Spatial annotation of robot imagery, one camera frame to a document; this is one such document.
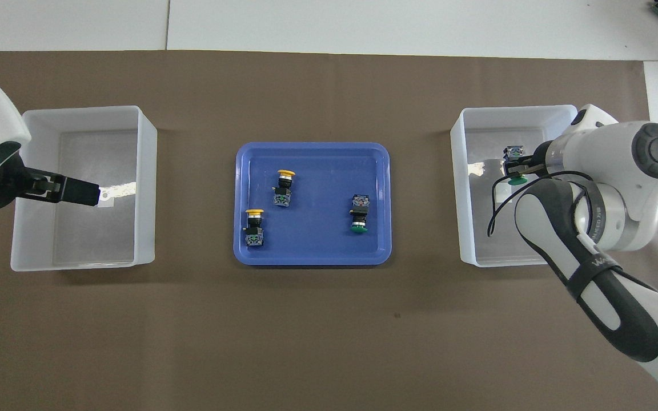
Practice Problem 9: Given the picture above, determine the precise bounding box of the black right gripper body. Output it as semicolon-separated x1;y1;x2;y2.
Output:
533;140;561;179

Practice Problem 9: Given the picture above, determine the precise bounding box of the green push button switch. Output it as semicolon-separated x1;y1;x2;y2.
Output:
349;194;371;234
503;146;529;187

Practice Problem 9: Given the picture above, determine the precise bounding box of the yellow push button switch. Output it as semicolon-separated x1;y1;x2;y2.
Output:
272;169;297;208
243;209;266;248

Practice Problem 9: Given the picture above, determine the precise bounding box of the white translucent plastic box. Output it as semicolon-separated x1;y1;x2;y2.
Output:
450;104;580;268
10;105;158;272

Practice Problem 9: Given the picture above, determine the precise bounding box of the blue plastic tray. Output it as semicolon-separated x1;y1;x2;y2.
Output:
233;142;392;267

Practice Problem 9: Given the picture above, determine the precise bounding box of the brown paper table mat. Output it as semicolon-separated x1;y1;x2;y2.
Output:
0;50;658;411

